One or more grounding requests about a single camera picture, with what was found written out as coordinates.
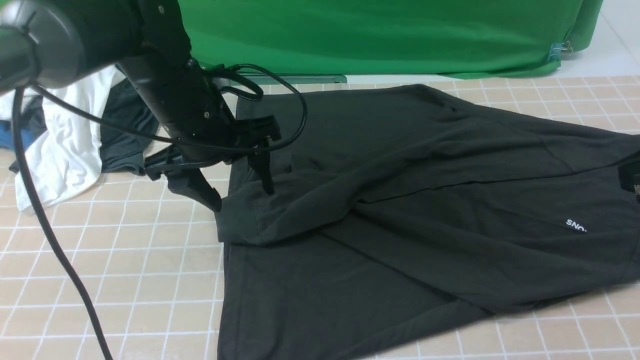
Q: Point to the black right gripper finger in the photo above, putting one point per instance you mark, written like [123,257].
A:
[629,177]

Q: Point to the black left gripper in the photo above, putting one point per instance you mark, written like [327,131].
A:
[188,102]

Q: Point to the dark gray long-sleeve shirt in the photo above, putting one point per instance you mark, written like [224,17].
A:
[404,212]

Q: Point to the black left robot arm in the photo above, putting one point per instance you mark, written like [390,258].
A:
[54,43]

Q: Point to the white shirt in pile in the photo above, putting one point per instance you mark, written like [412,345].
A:
[64,161]

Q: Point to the gray metal bar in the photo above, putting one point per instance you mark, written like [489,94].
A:
[262,79]

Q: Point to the beige grid-pattern table mat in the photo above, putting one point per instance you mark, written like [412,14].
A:
[153,266]

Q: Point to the blue binder clip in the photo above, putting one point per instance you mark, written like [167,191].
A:
[559,51]

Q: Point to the green backdrop cloth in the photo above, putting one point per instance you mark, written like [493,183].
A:
[465,39]

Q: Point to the blue garment in pile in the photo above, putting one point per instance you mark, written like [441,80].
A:
[6,136]

